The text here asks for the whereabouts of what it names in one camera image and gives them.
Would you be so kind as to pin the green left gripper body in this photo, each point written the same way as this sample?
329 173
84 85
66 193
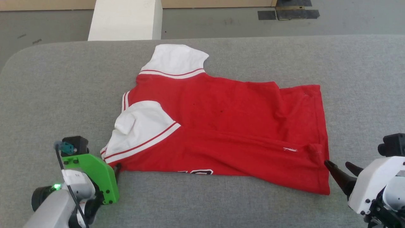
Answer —
98 174

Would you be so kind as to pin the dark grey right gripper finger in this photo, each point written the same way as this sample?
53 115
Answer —
343 182
356 169

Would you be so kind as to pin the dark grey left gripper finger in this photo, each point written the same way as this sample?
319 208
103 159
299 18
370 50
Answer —
117 171

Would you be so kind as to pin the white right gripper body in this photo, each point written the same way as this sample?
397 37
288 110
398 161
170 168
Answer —
370 183

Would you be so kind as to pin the red jersey with white sleeves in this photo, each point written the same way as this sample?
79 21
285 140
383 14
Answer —
221 126

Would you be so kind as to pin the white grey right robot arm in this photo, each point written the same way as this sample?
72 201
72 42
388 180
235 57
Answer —
394 196

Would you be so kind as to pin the white rectangular block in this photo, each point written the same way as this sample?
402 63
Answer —
123 20

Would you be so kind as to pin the long black floor tape patch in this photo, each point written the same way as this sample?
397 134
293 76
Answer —
299 14

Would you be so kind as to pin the small black floor tape patch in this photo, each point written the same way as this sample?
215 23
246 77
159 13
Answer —
266 15

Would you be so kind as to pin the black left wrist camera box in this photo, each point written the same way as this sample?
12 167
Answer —
79 144

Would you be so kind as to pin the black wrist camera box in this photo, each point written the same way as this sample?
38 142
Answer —
79 144
394 145

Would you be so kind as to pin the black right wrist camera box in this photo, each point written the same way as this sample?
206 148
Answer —
394 145

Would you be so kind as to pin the dark fence base plate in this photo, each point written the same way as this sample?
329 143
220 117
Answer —
294 3

